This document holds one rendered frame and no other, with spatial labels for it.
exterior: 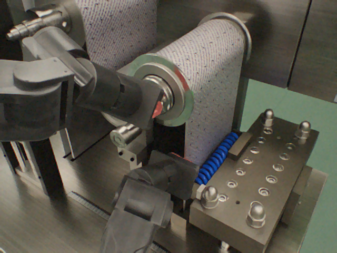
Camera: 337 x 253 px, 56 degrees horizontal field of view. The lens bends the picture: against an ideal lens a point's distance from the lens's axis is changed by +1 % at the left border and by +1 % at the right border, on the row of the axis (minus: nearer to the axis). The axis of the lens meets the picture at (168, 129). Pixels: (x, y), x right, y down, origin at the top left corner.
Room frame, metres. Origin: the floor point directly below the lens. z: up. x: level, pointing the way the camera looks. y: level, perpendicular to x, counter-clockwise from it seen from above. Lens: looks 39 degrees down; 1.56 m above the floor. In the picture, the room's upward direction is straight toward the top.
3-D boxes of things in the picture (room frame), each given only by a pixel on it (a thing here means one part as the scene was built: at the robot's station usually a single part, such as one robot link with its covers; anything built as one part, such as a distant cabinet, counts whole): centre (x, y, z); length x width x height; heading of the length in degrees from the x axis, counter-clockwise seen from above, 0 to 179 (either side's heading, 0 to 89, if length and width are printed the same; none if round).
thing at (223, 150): (0.56, -0.12, 1.03); 0.21 x 0.04 x 0.03; 146
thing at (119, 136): (0.46, 0.09, 1.18); 0.04 x 0.02 x 0.04; 56
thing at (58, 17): (0.62, 0.24, 1.33); 0.06 x 0.06 x 0.06; 56
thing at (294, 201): (0.50, -0.31, 0.96); 0.10 x 0.03 x 0.11; 146
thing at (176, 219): (0.57, -0.10, 0.92); 0.28 x 0.04 x 0.04; 146
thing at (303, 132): (0.64, -0.35, 1.05); 0.04 x 0.04 x 0.04
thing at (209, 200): (0.42, -0.09, 1.05); 0.04 x 0.04 x 0.04
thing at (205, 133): (0.57, -0.10, 1.10); 0.23 x 0.01 x 0.18; 146
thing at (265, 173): (0.54, -0.22, 1.00); 0.40 x 0.16 x 0.06; 146
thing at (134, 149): (0.49, 0.07, 1.05); 0.06 x 0.05 x 0.31; 146
